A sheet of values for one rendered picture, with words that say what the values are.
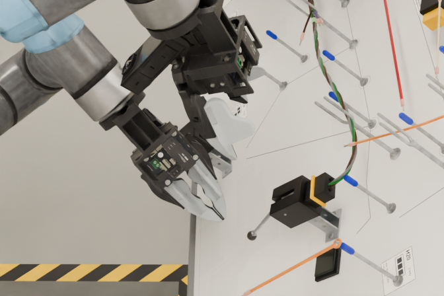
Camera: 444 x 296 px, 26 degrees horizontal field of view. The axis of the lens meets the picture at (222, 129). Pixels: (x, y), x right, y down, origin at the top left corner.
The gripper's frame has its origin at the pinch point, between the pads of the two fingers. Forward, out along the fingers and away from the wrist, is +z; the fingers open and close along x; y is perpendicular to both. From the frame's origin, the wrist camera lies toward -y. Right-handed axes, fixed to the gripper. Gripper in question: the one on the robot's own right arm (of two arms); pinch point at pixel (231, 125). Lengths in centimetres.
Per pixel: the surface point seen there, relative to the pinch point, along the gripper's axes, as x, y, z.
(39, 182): 82, -125, 105
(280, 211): -2.1, 0.3, 15.6
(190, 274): 2.6, -24.0, 36.4
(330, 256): -5.5, 5.4, 21.8
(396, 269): -10.5, 15.4, 18.2
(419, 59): 22.3, 17.2, 17.4
